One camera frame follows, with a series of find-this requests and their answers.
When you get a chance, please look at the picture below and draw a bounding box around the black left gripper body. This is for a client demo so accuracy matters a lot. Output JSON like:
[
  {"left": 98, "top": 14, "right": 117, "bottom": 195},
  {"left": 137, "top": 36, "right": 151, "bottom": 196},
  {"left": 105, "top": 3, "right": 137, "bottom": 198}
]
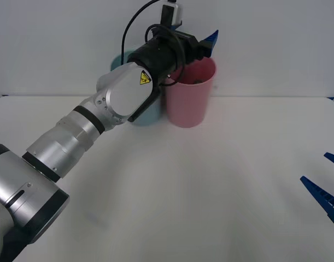
[{"left": 174, "top": 30, "right": 209, "bottom": 66}]

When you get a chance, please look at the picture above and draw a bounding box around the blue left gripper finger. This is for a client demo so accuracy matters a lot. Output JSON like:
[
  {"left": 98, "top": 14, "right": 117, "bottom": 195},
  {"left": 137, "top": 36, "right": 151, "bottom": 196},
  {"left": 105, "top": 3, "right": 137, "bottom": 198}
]
[{"left": 201, "top": 29, "right": 220, "bottom": 58}]

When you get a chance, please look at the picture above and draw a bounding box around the pink plastic bin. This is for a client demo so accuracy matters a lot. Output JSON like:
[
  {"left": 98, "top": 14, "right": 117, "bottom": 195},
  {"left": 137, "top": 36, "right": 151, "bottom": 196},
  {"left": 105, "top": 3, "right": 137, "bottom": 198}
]
[{"left": 162, "top": 57, "right": 217, "bottom": 129}]

